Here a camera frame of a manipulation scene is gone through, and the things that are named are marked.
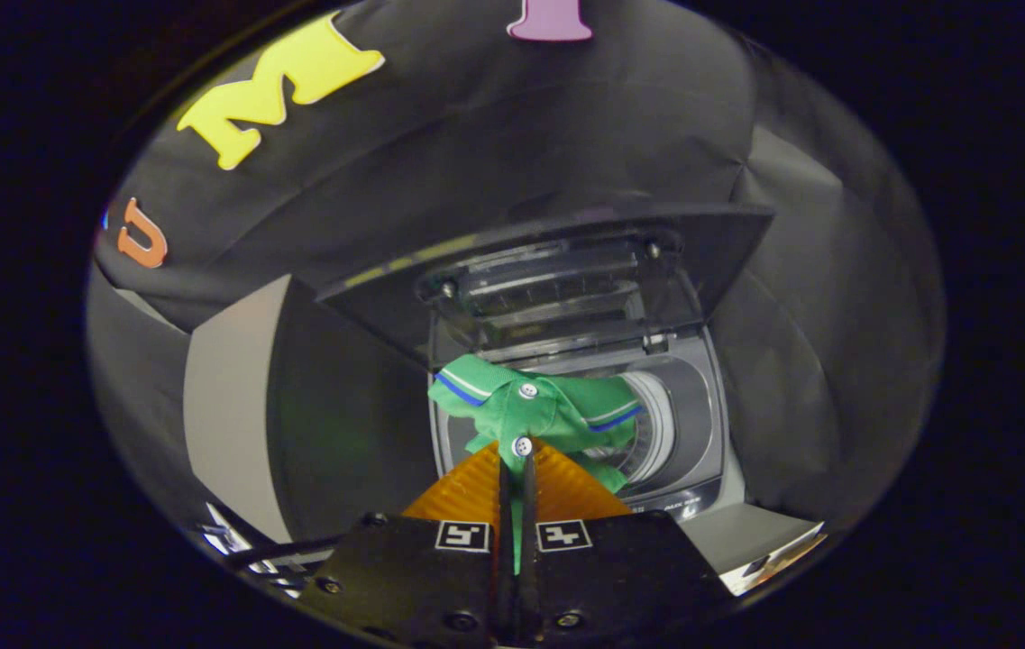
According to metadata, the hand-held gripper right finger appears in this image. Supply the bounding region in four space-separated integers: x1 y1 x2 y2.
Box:
521 437 737 645

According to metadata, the light grey cabinet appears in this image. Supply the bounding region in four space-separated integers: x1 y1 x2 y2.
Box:
183 275 436 544

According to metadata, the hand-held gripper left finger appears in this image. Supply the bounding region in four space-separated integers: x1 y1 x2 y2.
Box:
300 440 513 645

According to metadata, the green polo shirt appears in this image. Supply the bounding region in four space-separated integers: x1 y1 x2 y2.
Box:
427 353 646 578

